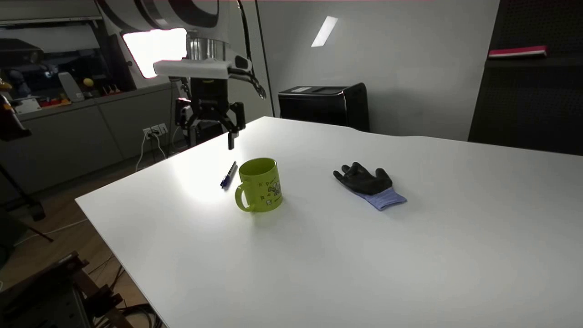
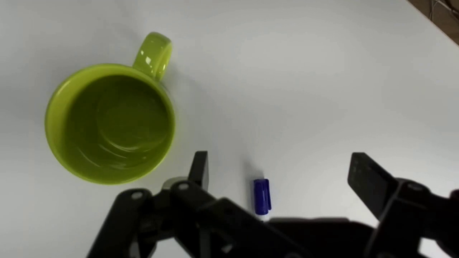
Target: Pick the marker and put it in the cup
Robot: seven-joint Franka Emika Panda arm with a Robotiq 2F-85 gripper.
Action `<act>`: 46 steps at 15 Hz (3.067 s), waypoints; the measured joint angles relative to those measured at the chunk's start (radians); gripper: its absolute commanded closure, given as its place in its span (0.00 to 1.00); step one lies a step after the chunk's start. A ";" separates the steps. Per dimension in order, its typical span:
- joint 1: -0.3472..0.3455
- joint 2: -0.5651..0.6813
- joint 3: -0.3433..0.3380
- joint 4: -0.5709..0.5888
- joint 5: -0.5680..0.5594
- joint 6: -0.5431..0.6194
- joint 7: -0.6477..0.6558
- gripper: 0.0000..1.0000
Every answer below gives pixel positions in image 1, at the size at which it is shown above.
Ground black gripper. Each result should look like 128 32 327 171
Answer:
174 76 248 151

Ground blue capped white marker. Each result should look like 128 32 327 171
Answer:
219 160 239 193

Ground black stand base box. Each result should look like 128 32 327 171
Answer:
181 116 225 149

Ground white power strip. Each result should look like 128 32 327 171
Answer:
141 122 170 138

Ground bright LED light panel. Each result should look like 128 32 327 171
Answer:
121 25 190 81

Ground green cartoon print mug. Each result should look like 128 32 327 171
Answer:
234 156 287 214

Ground low black cabinet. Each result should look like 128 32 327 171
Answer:
278 81 372 132

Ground grey counter cabinet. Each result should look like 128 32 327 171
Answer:
0 80 185 205

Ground black and blue work glove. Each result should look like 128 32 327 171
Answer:
332 160 409 213

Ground white container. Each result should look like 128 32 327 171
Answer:
15 96 43 116

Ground black equipment clutter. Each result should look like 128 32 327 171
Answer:
0 253 166 328

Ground pink book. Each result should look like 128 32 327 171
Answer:
487 43 549 60

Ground dark shelf unit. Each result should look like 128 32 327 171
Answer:
469 0 583 156

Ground white power cable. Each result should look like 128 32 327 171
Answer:
134 131 170 171

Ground grey wall cabinet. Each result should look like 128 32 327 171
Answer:
0 0 106 29

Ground black tripod with camera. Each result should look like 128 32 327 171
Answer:
0 89 57 244

